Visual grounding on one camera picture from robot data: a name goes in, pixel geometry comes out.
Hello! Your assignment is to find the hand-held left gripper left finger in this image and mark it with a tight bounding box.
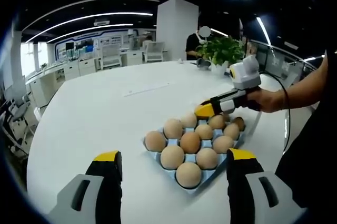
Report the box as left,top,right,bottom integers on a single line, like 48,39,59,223
47,150,123,224

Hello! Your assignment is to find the white office desk row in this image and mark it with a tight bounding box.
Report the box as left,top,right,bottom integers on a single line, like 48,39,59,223
25,50,145,108

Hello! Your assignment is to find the green potted plant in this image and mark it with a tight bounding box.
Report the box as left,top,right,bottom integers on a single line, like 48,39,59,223
196,36,245,76

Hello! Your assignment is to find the grey device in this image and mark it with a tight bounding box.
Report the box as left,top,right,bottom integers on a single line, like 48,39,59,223
196,58,211,70

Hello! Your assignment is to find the black cable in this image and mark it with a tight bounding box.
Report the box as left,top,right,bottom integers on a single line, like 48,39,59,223
259,70,291,155

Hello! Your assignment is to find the white egg tray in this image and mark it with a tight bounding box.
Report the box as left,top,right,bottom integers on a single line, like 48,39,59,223
191,95,263,134

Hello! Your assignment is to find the white ceiling light strip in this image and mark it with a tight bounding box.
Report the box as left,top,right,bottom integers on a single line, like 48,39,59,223
47,23,134,43
256,16,272,46
24,12,154,44

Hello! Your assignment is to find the white table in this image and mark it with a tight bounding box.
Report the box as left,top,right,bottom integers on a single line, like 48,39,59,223
26,60,316,224

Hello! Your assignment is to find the grey office chair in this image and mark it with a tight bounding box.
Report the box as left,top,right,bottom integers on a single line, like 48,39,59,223
2,95,40,143

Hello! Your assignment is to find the white square pillar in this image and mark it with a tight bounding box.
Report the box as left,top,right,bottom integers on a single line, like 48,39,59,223
157,0,200,62

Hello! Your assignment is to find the person's right hand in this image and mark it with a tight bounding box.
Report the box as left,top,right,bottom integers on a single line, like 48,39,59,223
247,87,287,114

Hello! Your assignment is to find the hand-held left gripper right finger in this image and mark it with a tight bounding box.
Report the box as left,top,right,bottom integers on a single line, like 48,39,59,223
226,148,309,224

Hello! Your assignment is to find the person's black shirt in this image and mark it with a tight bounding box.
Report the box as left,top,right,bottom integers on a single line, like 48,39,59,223
275,50,337,208

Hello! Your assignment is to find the white office chair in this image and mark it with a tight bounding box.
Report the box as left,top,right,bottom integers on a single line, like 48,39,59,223
143,41,165,63
100,45,122,70

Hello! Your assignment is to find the blue egg tray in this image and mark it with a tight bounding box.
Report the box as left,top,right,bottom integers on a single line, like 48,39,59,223
144,117,247,195

